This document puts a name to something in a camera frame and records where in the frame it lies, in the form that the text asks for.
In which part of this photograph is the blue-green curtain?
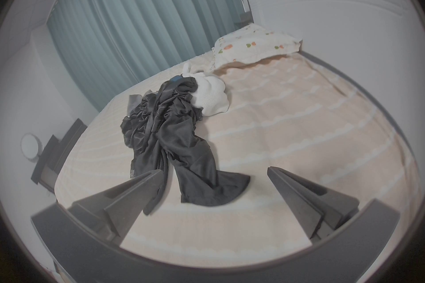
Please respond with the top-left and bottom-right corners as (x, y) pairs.
(46, 0), (248, 112)

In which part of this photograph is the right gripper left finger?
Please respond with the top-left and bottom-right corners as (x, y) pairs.
(68, 170), (164, 242)

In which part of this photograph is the black chest of drawers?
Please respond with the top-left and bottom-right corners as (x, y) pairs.
(31, 119), (88, 193)

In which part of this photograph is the pile of clothes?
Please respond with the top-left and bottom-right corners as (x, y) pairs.
(120, 62), (232, 159)

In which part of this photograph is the round white mirror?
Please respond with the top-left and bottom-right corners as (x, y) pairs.
(21, 133), (43, 163)

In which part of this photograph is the bed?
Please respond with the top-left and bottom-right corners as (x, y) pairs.
(54, 0), (425, 269)

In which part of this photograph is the black T-shirt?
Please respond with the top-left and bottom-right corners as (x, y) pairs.
(130, 111), (251, 216)

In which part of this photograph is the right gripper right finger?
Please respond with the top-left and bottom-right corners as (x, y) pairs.
(267, 166), (360, 241)

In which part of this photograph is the white printed pillow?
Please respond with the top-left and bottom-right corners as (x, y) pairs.
(212, 23), (303, 71)

